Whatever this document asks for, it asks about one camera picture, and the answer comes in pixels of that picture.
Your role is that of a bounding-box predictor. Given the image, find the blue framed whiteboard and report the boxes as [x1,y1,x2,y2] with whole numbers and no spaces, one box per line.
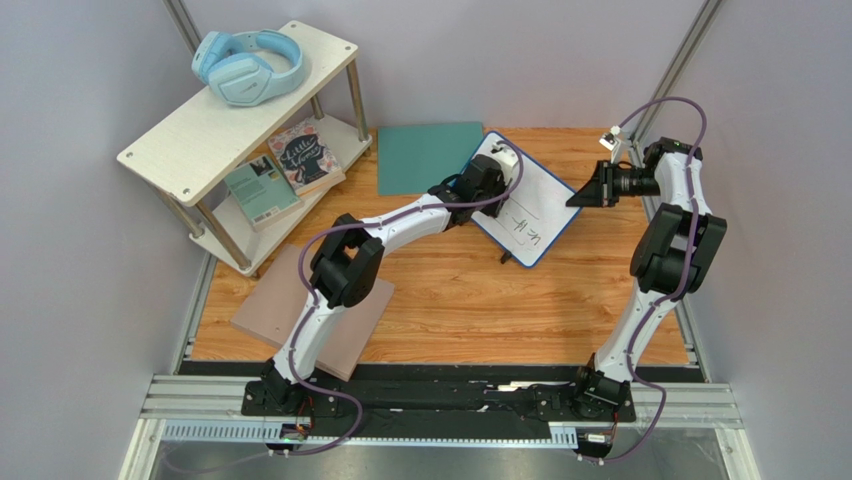
[472,153,580,268]

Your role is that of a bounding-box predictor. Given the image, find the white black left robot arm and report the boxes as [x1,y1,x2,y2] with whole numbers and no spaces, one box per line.
[242,151,524,416]

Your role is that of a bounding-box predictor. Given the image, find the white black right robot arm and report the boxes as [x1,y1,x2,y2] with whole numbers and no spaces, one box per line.
[566,137,727,419]

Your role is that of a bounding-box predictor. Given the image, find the teal mat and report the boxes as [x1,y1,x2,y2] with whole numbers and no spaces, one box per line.
[378,122,483,196]

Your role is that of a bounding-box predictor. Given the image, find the floral cover book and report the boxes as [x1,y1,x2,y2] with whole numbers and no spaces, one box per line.
[267,119,345,197]

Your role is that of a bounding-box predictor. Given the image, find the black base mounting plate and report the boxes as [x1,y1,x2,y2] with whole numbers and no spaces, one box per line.
[251,364,637,440]

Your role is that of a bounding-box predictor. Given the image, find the teal cover book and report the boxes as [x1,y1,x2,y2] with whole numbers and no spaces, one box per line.
[224,154,303,232]

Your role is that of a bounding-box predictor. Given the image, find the pink square board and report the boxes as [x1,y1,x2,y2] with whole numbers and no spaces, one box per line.
[231,244,395,381]

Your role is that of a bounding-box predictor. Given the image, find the light blue headphones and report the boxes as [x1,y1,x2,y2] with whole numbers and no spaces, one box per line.
[191,30,307,107]

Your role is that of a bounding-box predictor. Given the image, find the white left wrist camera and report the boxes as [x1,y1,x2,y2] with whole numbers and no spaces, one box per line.
[489,142,518,186]

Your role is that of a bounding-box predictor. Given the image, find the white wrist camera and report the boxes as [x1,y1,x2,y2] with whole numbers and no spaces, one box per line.
[599,125,629,165]
[489,142,518,186]

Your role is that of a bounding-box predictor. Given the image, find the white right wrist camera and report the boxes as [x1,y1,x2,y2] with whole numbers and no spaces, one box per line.
[599,125,629,165]

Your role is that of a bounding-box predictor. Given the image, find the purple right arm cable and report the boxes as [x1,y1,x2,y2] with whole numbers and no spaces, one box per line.
[575,97,708,465]

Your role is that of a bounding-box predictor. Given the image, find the aluminium frame rail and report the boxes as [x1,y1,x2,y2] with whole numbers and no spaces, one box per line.
[119,375,760,479]

